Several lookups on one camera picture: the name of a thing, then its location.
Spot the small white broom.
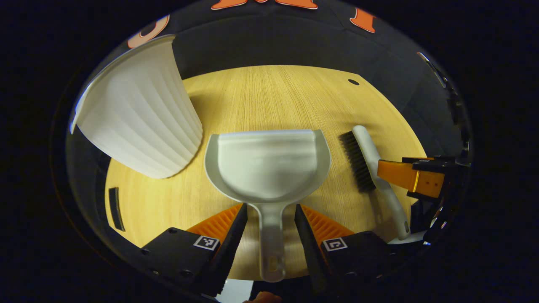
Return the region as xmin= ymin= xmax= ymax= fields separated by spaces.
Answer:
xmin=338 ymin=125 xmax=411 ymax=241

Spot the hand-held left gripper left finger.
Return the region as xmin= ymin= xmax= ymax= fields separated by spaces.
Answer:
xmin=140 ymin=203 xmax=249 ymax=298

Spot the white ribbed garbage bin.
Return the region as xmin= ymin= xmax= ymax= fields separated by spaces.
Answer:
xmin=69 ymin=35 xmax=203 ymax=180

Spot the white plastic dustpan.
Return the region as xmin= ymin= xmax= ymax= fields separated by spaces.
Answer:
xmin=204 ymin=129 xmax=332 ymax=283

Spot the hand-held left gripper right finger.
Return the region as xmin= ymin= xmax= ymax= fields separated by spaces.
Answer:
xmin=294 ymin=204 xmax=390 ymax=296

